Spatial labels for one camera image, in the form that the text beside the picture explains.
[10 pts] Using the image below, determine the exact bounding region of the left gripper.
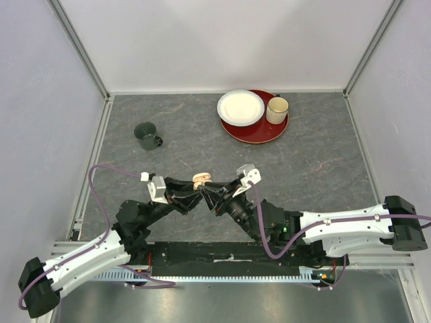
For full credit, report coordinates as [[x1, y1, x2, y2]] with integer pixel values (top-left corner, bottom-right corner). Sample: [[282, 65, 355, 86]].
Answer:
[[143, 176, 206, 227]]

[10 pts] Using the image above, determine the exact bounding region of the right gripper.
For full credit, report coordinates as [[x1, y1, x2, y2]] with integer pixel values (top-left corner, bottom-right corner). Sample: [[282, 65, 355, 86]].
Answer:
[[197, 178, 261, 242]]

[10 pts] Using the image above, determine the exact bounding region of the beige small charging case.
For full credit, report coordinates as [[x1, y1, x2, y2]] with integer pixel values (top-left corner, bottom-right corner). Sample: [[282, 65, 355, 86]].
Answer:
[[192, 172, 211, 190]]

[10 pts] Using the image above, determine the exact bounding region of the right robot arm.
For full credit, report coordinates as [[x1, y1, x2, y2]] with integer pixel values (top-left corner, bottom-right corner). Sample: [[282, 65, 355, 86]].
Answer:
[[193, 178, 430, 266]]

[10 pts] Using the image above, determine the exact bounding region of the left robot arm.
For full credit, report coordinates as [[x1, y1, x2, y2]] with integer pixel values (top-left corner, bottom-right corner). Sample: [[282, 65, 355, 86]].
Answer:
[[18, 172, 211, 318]]

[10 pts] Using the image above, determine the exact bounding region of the dark green mug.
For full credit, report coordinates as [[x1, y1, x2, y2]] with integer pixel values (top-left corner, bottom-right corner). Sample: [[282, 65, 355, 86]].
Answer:
[[133, 122, 164, 151]]

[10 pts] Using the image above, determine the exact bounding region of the red round tray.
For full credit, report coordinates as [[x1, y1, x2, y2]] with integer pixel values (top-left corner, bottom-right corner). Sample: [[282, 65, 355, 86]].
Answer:
[[220, 89, 289, 144]]

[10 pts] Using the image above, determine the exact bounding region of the cream ceramic cup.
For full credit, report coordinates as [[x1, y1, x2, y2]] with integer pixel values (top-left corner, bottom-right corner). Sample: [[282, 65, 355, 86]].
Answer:
[[266, 96, 289, 124]]

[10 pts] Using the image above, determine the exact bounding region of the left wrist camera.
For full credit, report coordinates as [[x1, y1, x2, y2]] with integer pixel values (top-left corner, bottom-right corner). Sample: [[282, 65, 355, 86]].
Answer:
[[147, 176, 168, 204]]

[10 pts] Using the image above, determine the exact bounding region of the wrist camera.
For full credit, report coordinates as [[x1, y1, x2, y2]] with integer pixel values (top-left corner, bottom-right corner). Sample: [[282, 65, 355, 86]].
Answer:
[[147, 176, 168, 204], [232, 164, 261, 198]]

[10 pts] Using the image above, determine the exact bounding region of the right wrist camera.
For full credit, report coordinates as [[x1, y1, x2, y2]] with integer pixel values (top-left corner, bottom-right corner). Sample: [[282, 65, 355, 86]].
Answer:
[[232, 164, 261, 198]]

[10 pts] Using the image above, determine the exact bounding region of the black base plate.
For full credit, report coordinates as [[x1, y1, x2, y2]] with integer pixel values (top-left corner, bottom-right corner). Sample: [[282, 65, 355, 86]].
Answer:
[[141, 242, 334, 277]]

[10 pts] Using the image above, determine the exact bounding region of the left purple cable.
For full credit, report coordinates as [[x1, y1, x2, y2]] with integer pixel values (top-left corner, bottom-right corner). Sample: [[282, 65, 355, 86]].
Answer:
[[17, 164, 177, 310]]

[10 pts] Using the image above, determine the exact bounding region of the grey cable duct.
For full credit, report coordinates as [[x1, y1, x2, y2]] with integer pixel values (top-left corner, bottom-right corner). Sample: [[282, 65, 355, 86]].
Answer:
[[91, 267, 329, 283]]

